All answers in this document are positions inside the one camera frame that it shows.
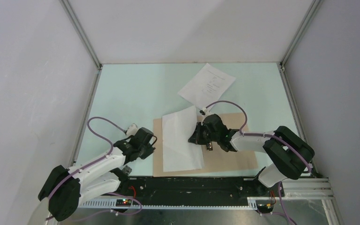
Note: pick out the right circuit board with wires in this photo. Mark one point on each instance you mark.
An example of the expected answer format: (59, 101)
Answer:
(264, 207)

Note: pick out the printed white paper sheet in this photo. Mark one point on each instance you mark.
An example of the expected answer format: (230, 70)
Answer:
(206, 87)

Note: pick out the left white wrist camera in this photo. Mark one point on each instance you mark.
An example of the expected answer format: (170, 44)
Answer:
(132, 130)

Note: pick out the aluminium frame rail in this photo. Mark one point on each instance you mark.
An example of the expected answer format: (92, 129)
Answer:
(307, 189)

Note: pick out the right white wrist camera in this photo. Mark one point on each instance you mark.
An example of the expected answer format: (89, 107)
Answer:
(203, 111)

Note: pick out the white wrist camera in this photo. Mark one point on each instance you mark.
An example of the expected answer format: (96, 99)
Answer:
(132, 130)
(203, 111)

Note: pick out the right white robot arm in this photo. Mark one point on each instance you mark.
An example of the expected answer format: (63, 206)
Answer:
(289, 154)

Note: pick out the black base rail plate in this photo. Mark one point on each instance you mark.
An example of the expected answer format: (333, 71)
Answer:
(195, 191)

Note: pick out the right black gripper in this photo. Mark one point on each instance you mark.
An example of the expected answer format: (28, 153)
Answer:
(196, 138)

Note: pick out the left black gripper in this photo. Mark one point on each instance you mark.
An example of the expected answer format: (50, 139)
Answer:
(150, 150)

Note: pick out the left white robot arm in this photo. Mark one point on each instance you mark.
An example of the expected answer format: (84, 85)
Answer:
(67, 188)

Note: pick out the metal folder clip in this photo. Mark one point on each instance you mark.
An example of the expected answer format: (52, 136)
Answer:
(209, 146)

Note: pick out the brown cardboard folder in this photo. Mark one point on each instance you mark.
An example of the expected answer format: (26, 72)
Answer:
(216, 162)

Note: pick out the left circuit board with LEDs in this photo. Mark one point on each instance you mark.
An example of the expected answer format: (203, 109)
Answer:
(122, 202)

